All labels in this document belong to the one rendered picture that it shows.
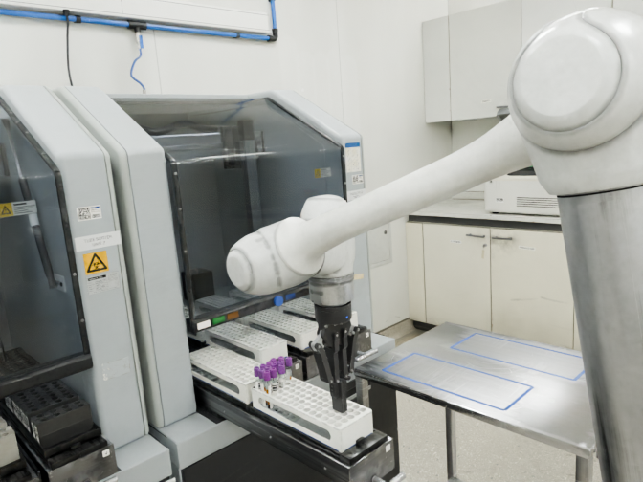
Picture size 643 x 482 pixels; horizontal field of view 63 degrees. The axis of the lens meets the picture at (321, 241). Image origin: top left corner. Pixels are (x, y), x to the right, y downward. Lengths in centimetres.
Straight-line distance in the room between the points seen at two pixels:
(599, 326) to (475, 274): 299
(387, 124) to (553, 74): 316
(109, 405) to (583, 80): 118
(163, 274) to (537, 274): 249
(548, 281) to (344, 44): 187
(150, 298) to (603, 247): 104
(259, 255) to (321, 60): 251
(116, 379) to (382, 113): 270
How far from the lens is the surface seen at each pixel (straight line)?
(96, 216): 128
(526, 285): 344
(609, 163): 57
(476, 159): 82
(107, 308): 132
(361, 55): 353
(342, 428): 110
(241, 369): 141
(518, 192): 336
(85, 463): 131
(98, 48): 254
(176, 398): 146
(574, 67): 53
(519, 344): 162
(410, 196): 81
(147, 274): 134
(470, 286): 363
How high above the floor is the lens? 142
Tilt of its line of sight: 11 degrees down
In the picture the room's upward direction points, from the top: 4 degrees counter-clockwise
